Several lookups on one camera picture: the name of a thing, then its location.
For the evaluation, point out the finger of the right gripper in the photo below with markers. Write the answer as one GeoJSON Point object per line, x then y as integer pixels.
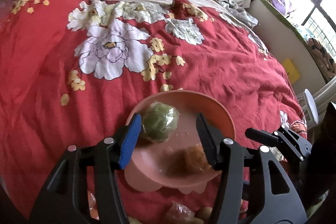
{"type": "Point", "coordinates": [261, 136]}
{"type": "Point", "coordinates": [296, 140]}

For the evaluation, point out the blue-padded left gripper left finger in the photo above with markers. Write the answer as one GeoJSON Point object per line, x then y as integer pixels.
{"type": "Point", "coordinates": [129, 139]}

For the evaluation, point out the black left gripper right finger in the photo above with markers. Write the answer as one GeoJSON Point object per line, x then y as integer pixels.
{"type": "Point", "coordinates": [210, 138]}

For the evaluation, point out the green fruit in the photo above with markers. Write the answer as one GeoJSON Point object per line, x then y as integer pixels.
{"type": "Point", "coordinates": [158, 122]}

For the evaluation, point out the pink plastic bowl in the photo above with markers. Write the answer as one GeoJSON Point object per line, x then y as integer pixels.
{"type": "Point", "coordinates": [157, 165]}

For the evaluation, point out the brown kiwi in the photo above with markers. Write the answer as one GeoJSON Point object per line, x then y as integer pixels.
{"type": "Point", "coordinates": [204, 213]}

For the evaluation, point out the small orange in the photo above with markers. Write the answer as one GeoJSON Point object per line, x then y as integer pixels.
{"type": "Point", "coordinates": [178, 213]}

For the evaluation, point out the white chair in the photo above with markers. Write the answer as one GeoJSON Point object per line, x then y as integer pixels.
{"type": "Point", "coordinates": [321, 99]}

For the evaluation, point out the yellow sticky note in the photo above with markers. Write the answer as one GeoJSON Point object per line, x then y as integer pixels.
{"type": "Point", "coordinates": [291, 71]}

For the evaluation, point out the red floral quilt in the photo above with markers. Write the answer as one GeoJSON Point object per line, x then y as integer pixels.
{"type": "Point", "coordinates": [72, 71]}

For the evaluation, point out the purple bag on sill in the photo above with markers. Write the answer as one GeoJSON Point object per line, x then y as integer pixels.
{"type": "Point", "coordinates": [285, 7]}

